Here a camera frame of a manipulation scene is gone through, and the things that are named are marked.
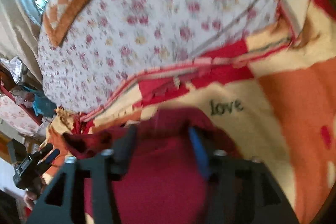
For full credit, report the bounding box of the maroon garment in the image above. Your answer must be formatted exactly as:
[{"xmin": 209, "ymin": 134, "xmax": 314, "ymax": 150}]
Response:
[{"xmin": 63, "ymin": 107, "xmax": 242, "ymax": 224}]

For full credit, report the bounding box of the person's left hand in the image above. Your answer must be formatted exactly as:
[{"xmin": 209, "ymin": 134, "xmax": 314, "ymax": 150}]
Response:
[{"xmin": 23, "ymin": 178, "xmax": 47, "ymax": 210}]

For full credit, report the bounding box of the blue plastic bag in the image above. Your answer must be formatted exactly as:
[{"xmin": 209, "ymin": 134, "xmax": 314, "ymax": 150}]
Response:
[{"xmin": 23, "ymin": 86, "xmax": 57, "ymax": 118}]

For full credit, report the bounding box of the silver foil bag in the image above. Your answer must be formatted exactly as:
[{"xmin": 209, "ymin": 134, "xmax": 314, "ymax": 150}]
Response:
[{"xmin": 1, "ymin": 56, "xmax": 28, "ymax": 84}]

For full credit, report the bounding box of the red orange patterned blanket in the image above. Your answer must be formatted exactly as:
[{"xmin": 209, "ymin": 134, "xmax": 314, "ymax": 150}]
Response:
[{"xmin": 43, "ymin": 0, "xmax": 335, "ymax": 223}]

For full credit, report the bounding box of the beige curtain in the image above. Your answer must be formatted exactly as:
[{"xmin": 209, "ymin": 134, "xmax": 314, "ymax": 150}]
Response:
[{"xmin": 1, "ymin": 0, "xmax": 42, "ymax": 83}]

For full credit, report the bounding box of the white floral quilt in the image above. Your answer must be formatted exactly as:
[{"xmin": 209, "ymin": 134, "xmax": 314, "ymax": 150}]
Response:
[{"xmin": 38, "ymin": 0, "xmax": 277, "ymax": 113}]

